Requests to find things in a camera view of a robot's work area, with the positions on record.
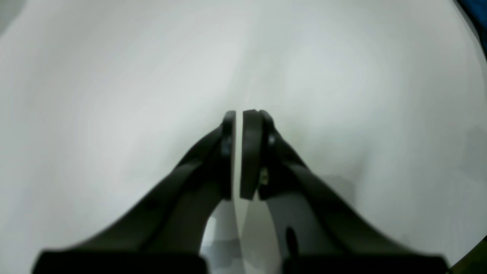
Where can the blue long-sleeve shirt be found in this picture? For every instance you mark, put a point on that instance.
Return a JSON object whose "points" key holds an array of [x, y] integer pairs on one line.
{"points": [[477, 13]]}

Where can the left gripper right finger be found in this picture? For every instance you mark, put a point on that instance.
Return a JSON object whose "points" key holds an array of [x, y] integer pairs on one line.
{"points": [[317, 231]]}

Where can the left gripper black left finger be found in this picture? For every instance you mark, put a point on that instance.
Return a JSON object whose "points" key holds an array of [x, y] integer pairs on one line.
{"points": [[162, 233]]}

